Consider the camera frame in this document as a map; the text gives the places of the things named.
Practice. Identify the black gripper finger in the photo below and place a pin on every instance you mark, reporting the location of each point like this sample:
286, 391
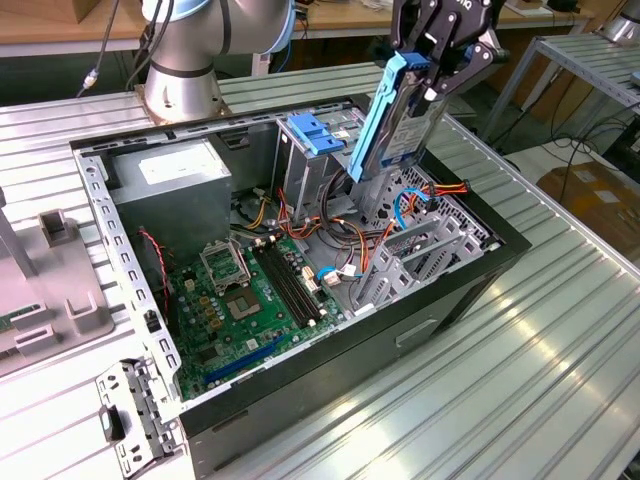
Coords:
475, 62
402, 30

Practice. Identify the hard disk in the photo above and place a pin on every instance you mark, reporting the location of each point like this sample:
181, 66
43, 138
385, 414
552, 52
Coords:
400, 140

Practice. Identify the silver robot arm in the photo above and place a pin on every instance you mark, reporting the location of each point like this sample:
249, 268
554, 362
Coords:
185, 65

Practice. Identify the silver disk bay cage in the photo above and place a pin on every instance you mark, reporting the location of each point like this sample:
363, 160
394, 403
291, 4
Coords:
472, 247

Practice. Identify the long wooden desk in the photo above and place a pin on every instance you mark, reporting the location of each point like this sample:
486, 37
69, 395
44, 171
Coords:
350, 20

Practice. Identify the blue plastic drive latch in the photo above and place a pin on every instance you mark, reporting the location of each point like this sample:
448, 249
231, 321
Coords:
312, 132

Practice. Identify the silver optical drive cage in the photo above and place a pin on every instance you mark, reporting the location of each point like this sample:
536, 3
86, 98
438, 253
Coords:
300, 175

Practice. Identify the cardboard box with labels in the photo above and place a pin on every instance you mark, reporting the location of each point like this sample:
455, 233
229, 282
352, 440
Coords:
595, 200

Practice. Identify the black RAM slot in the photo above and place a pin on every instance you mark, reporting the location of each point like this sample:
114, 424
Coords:
281, 285
296, 282

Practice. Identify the grey power supply unit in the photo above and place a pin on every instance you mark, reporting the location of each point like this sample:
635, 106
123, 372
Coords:
170, 205

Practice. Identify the CPU socket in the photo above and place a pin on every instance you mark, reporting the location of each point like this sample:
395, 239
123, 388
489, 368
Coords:
245, 305

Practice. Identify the green motherboard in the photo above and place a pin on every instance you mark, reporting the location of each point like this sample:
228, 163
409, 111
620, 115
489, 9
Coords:
250, 330

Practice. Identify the black case fan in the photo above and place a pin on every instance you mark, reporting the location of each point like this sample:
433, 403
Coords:
150, 265

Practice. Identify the black open PC case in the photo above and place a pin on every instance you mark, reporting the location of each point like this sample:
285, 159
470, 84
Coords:
325, 380

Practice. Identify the blue expansion slot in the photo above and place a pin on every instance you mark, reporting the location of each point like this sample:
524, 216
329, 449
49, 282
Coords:
240, 362

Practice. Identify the grey parts rack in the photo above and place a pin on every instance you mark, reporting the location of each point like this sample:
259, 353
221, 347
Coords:
55, 285

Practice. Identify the green RAM stick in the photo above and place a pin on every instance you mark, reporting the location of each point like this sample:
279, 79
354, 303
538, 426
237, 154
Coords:
5, 324

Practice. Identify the silver expansion slot bracket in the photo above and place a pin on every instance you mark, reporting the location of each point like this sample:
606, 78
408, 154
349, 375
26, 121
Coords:
117, 372

